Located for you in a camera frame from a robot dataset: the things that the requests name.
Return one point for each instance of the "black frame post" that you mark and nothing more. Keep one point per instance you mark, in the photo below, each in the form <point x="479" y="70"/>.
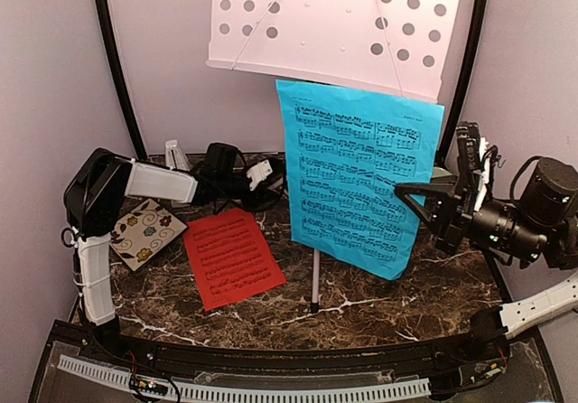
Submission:
<point x="116" y="70"/>
<point x="463" y="81"/>

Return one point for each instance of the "floral square plate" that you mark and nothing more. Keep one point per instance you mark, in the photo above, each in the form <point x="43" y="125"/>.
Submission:
<point x="144" y="232"/>

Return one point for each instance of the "white music stand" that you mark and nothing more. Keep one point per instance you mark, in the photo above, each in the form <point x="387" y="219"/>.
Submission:
<point x="392" y="47"/>

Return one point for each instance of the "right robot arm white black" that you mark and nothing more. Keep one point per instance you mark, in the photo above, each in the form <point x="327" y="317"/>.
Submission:
<point x="542" y="223"/>

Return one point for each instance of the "black front rail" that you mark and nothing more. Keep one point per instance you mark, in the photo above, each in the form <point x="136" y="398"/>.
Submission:
<point x="431" y="359"/>

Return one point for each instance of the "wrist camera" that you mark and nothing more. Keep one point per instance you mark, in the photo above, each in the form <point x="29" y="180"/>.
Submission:
<point x="266" y="173"/>
<point x="476" y="160"/>

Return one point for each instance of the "white metronome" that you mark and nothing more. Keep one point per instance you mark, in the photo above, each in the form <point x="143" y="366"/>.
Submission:
<point x="175" y="158"/>

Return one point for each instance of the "right black frame post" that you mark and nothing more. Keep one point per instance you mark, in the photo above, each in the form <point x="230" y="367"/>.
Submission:
<point x="463" y="81"/>

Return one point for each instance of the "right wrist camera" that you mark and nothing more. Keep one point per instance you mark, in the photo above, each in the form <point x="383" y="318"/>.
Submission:
<point x="476" y="160"/>

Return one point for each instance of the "red sheet music page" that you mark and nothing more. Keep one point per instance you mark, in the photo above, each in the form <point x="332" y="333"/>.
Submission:
<point x="230" y="259"/>

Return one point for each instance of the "grey cable duct strip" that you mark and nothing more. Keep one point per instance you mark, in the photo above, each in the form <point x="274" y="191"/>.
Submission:
<point x="221" y="387"/>

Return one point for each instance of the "left black frame post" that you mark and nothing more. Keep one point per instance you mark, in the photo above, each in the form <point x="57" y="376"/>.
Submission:
<point x="116" y="70"/>

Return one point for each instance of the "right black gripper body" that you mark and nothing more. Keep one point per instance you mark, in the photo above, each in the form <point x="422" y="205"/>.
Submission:
<point x="455" y="225"/>

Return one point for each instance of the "blue sheet music page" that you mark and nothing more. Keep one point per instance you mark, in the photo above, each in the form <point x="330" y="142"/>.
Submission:
<point x="345" y="151"/>

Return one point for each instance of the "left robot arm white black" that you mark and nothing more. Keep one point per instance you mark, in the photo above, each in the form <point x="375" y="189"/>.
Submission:
<point x="96" y="194"/>

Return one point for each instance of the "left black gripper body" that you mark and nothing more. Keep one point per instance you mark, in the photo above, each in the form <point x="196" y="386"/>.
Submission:
<point x="228" y="186"/>

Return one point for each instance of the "pale green bowl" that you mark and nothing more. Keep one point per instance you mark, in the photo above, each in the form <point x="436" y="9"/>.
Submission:
<point x="441" y="175"/>

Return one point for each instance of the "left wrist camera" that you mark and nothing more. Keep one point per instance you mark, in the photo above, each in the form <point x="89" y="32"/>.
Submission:
<point x="266" y="173"/>

